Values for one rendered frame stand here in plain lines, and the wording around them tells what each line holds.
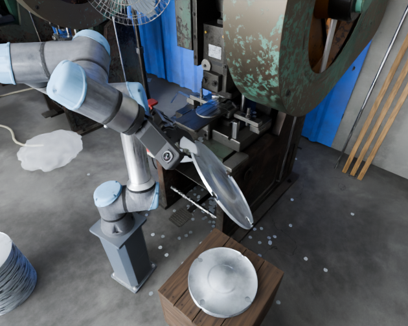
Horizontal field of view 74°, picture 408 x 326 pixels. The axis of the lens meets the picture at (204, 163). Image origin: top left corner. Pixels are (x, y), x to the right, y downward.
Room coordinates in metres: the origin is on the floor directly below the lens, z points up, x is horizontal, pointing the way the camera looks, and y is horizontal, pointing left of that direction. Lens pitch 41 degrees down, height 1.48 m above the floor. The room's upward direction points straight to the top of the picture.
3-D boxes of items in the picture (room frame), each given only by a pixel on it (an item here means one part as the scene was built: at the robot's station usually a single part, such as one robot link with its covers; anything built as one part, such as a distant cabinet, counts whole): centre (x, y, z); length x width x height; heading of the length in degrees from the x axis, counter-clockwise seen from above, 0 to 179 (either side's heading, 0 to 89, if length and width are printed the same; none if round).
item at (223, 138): (1.31, -0.11, 0.68); 0.45 x 0.30 x 0.06; 48
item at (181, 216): (1.20, -0.02, 0.14); 0.59 x 0.10 x 0.05; 138
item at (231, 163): (1.23, -0.40, 0.45); 0.92 x 0.12 x 0.90; 138
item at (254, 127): (1.19, -0.23, 0.76); 0.17 x 0.06 x 0.10; 48
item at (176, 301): (0.54, -0.08, 0.18); 0.40 x 0.38 x 0.35; 142
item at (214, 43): (1.27, -0.08, 1.04); 0.17 x 0.15 x 0.30; 138
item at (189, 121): (1.17, 0.01, 0.72); 0.25 x 0.14 x 0.14; 138
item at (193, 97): (1.42, 0.02, 0.76); 0.17 x 0.06 x 0.10; 48
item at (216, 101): (1.30, -0.10, 0.76); 0.15 x 0.09 x 0.05; 48
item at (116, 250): (0.76, 0.40, 0.23); 0.19 x 0.19 x 0.45; 59
